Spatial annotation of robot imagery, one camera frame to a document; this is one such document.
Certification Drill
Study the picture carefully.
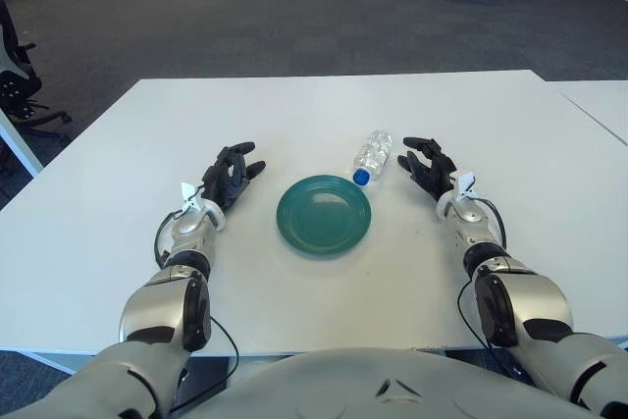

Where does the clear plastic water bottle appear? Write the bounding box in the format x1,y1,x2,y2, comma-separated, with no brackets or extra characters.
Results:
351,130,394,187

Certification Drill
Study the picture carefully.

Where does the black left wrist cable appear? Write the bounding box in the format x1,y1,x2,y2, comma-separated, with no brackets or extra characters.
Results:
154,210,185,268

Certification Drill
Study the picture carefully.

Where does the black right elbow cable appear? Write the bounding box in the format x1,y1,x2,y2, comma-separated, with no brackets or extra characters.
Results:
456,286,531,386

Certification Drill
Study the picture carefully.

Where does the white desk frame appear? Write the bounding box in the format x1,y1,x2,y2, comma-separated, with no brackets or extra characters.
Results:
0,109,43,179

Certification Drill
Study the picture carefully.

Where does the black left elbow cable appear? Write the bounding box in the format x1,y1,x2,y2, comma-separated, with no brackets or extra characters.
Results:
210,315,241,391

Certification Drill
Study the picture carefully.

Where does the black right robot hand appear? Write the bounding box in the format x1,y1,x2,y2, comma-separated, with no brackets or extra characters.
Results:
396,136,460,203

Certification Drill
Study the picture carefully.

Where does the black office chair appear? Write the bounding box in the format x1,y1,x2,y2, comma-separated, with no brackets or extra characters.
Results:
0,0,74,145

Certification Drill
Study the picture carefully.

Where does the green round plate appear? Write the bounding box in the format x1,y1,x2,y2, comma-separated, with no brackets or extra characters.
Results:
276,174,373,259

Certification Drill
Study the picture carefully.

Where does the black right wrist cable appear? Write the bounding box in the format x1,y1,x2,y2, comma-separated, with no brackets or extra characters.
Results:
473,197,506,248

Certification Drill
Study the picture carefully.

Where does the grey robot torso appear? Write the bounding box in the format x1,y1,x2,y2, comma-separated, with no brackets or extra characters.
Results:
166,347,604,419

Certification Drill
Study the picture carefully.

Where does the black elbow cable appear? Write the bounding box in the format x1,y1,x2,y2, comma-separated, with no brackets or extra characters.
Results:
210,315,241,391
456,286,531,386

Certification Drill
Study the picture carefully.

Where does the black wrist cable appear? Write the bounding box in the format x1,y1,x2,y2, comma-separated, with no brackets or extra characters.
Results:
473,197,506,248
154,210,185,268

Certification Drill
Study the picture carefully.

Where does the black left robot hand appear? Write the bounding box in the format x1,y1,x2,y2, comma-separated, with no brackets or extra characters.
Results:
200,141,267,208

